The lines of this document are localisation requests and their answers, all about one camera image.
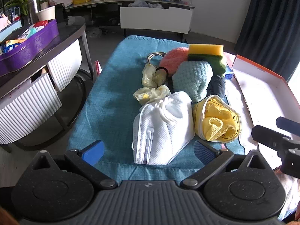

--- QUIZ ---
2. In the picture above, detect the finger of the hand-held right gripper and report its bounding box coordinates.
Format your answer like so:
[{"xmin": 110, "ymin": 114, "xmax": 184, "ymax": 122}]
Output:
[
  {"xmin": 251, "ymin": 125, "xmax": 296, "ymax": 154},
  {"xmin": 276, "ymin": 116, "xmax": 300, "ymax": 134}
]

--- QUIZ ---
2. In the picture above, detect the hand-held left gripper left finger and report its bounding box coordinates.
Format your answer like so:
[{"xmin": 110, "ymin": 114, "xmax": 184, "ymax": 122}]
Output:
[{"xmin": 31, "ymin": 140, "xmax": 118, "ymax": 191}]

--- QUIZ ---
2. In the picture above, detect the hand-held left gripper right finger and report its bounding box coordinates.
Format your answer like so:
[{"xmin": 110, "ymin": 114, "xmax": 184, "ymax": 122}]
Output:
[{"xmin": 180, "ymin": 139, "xmax": 274, "ymax": 190}]

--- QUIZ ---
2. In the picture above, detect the orange white cardboard box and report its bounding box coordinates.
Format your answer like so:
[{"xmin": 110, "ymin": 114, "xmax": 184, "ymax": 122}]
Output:
[{"xmin": 231, "ymin": 54, "xmax": 300, "ymax": 169}]

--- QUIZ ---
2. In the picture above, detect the white face mask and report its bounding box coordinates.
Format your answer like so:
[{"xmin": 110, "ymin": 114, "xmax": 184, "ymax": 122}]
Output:
[{"xmin": 132, "ymin": 91, "xmax": 195, "ymax": 166}]

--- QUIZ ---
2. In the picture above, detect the dark blue cloth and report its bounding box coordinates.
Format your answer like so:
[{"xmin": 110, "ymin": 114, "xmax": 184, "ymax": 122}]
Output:
[{"xmin": 206, "ymin": 75, "xmax": 227, "ymax": 98}]

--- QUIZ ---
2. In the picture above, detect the light blue crochet hat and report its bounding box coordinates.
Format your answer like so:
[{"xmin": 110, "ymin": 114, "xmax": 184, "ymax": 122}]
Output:
[{"xmin": 172, "ymin": 60, "xmax": 214, "ymax": 102}]

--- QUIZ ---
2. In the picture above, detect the daisy yellow scrunchie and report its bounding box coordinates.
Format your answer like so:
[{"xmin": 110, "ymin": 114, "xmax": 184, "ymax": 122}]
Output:
[{"xmin": 133, "ymin": 85, "xmax": 171, "ymax": 105}]

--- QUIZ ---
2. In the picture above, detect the black hair tie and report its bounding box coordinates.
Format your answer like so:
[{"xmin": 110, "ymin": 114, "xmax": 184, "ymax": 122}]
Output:
[{"xmin": 155, "ymin": 67, "xmax": 170, "ymax": 81}]

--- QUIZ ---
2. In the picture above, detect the pink fluffy cloth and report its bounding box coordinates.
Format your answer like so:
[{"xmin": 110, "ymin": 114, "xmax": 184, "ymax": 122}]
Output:
[{"xmin": 159, "ymin": 47, "xmax": 190, "ymax": 77}]

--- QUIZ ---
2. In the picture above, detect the yellow green sponge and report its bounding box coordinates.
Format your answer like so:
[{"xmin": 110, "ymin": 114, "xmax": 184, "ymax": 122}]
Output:
[{"xmin": 187, "ymin": 44, "xmax": 228, "ymax": 78}]

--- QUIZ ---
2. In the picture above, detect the grey cable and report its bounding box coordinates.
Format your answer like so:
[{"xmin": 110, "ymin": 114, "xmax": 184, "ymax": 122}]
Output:
[{"xmin": 147, "ymin": 52, "xmax": 167, "ymax": 64}]

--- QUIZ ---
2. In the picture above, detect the blue towel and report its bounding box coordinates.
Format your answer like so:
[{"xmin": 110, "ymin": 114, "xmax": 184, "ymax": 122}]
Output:
[{"xmin": 67, "ymin": 35, "xmax": 245, "ymax": 185}]

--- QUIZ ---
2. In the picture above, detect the white ribbed drawer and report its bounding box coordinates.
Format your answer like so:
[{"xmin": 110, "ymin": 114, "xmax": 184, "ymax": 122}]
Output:
[
  {"xmin": 0, "ymin": 74, "xmax": 62, "ymax": 146},
  {"xmin": 47, "ymin": 39, "xmax": 82, "ymax": 93}
]

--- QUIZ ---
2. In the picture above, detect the red spiral notebook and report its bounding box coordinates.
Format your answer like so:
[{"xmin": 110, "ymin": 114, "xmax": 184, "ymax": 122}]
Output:
[{"xmin": 94, "ymin": 60, "xmax": 103, "ymax": 77}]

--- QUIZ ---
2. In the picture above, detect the dark blue curtain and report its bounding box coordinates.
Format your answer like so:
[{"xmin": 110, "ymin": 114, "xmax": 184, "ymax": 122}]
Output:
[{"xmin": 234, "ymin": 0, "xmax": 300, "ymax": 80}]

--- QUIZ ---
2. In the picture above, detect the purple tin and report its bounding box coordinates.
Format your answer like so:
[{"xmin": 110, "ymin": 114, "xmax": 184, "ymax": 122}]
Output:
[{"xmin": 0, "ymin": 19, "xmax": 59, "ymax": 77}]

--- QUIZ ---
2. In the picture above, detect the clear plastic bag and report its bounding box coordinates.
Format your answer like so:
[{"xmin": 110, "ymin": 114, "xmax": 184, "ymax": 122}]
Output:
[{"xmin": 88, "ymin": 27, "xmax": 104, "ymax": 38}]

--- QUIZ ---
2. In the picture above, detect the dark glass coffee table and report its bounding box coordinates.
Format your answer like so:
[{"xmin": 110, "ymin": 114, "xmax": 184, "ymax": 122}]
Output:
[{"xmin": 0, "ymin": 16, "xmax": 94, "ymax": 154}]

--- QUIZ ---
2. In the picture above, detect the teal packet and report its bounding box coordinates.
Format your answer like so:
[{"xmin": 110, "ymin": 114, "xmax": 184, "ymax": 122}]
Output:
[{"xmin": 20, "ymin": 28, "xmax": 40, "ymax": 39}]

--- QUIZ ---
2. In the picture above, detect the television stand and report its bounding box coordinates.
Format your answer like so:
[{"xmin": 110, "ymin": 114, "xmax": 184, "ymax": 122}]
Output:
[{"xmin": 64, "ymin": 0, "xmax": 196, "ymax": 43}]

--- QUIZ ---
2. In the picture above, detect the white cabinet drawer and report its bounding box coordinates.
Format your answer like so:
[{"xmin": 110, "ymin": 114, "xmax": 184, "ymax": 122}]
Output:
[{"xmin": 120, "ymin": 7, "xmax": 193, "ymax": 35}]

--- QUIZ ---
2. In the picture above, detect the black box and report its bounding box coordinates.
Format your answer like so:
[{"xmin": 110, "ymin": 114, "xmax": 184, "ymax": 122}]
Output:
[{"xmin": 55, "ymin": 3, "xmax": 68, "ymax": 23}]

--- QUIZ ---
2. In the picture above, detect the white cup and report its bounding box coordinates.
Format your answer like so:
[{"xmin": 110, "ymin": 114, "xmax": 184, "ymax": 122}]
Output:
[{"xmin": 37, "ymin": 6, "xmax": 56, "ymax": 21}]

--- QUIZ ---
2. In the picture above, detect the light blue storage box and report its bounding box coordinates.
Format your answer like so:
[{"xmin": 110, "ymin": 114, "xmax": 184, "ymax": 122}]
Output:
[{"xmin": 0, "ymin": 20, "xmax": 23, "ymax": 40}]

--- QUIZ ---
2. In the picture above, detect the metal thermos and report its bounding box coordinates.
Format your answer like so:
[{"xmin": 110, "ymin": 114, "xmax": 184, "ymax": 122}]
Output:
[{"xmin": 28, "ymin": 0, "xmax": 40, "ymax": 24}]

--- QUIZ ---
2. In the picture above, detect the blue crumpled cloth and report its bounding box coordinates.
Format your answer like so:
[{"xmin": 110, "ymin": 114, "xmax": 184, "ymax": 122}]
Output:
[{"xmin": 128, "ymin": 0, "xmax": 149, "ymax": 7}]

